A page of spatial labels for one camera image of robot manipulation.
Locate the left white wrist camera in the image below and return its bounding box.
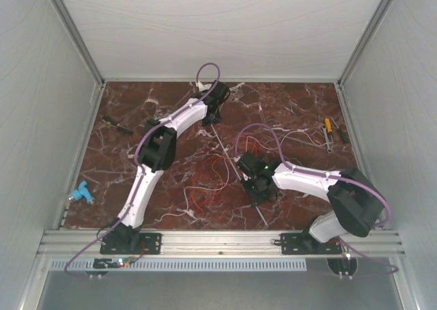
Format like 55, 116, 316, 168
195, 81, 212, 92

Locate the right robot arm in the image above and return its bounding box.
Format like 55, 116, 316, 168
236, 152, 384, 254

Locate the small circuit board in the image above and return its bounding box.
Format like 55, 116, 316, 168
117, 257, 136, 268

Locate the purple cable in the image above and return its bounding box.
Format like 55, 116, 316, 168
234, 123, 399, 277
64, 62, 221, 279

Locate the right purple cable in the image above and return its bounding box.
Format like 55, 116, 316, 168
234, 123, 399, 277

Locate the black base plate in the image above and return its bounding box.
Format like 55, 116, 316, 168
274, 233, 342, 255
100, 233, 163, 255

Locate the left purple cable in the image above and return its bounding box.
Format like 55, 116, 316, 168
64, 62, 221, 279

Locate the white wire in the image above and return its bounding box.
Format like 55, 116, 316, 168
156, 128, 330, 225

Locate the long white zip tie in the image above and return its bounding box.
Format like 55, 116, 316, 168
211, 125, 268, 227

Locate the silver wrench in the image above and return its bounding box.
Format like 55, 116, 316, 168
322, 125, 333, 154

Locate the aluminium front rail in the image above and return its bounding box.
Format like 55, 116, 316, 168
38, 229, 406, 257

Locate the blue plastic fitting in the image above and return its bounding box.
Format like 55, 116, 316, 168
68, 180, 95, 205

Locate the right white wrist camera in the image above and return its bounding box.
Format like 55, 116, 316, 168
234, 156, 249, 180

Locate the slotted grey cable duct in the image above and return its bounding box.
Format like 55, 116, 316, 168
49, 257, 307, 272

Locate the yellow handled screwdriver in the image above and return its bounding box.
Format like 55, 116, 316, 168
324, 118, 333, 134

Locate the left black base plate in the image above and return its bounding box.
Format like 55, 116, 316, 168
100, 233, 163, 255

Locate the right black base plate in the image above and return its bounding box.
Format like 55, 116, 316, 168
274, 233, 342, 255

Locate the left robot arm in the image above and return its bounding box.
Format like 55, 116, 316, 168
99, 81, 230, 255

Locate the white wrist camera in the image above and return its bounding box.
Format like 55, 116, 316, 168
234, 156, 249, 180
195, 81, 212, 92

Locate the thin red wire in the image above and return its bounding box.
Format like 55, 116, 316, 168
189, 135, 264, 219

